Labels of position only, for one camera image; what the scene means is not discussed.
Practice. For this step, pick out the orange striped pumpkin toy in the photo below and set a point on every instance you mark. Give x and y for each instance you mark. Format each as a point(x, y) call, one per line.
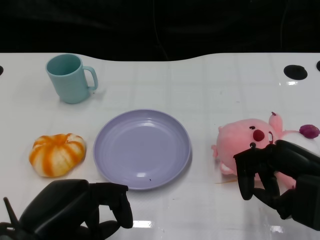
point(56, 155)

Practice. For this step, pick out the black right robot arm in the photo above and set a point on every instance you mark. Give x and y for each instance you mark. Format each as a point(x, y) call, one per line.
point(308, 200)

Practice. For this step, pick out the black backdrop cloth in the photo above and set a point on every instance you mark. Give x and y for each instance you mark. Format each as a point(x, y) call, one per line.
point(75, 25)

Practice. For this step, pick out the black round table grommet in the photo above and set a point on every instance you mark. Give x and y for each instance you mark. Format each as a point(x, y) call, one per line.
point(295, 72)
point(1, 70)
point(318, 65)

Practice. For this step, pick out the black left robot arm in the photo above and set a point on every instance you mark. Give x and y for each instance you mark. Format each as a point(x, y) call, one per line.
point(10, 232)

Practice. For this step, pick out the pink plush doll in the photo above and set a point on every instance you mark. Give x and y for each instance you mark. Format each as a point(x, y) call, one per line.
point(235, 135)

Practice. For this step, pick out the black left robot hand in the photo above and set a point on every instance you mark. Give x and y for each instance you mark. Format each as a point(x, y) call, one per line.
point(62, 202)

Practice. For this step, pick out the teal plastic mug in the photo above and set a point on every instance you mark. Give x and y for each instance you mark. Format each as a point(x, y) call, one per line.
point(70, 82)

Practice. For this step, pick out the purple round plate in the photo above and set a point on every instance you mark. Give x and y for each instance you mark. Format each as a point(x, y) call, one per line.
point(142, 147)

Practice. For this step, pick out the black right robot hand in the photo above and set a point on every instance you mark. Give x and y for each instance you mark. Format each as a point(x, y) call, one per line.
point(287, 155)

